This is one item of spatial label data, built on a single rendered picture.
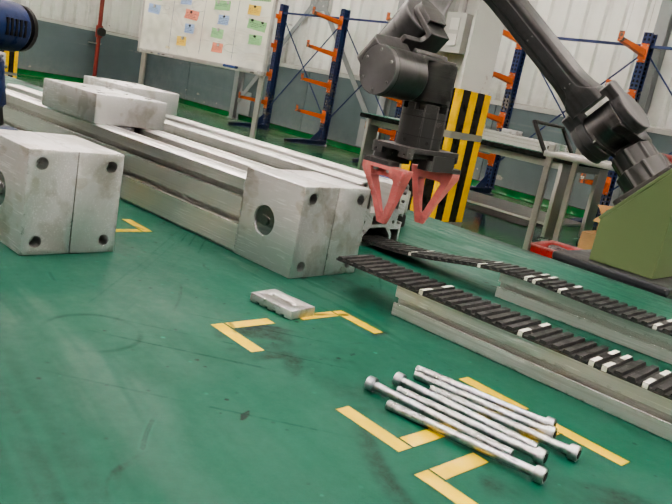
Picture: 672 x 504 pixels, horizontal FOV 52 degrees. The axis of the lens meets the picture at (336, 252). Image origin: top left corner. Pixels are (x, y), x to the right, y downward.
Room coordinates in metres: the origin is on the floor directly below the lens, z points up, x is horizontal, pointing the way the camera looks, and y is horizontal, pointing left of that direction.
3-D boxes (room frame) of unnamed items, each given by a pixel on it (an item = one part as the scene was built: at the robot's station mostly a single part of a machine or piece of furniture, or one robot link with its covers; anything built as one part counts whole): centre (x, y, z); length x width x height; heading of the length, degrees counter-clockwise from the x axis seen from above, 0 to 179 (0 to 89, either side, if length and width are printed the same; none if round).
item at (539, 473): (0.39, -0.10, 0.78); 0.11 x 0.01 x 0.01; 56
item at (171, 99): (1.34, 0.44, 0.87); 0.16 x 0.11 x 0.07; 49
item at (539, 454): (0.41, -0.10, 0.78); 0.11 x 0.01 x 0.01; 54
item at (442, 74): (0.88, -0.07, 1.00); 0.07 x 0.06 x 0.07; 135
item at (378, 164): (0.87, -0.06, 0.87); 0.07 x 0.07 x 0.09; 48
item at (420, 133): (0.88, -0.07, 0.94); 0.10 x 0.07 x 0.07; 138
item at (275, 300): (0.58, 0.04, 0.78); 0.05 x 0.03 x 0.01; 53
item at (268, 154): (1.17, 0.25, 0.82); 0.80 x 0.10 x 0.09; 49
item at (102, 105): (1.03, 0.38, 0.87); 0.16 x 0.11 x 0.07; 49
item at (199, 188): (1.03, 0.38, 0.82); 0.80 x 0.10 x 0.09; 49
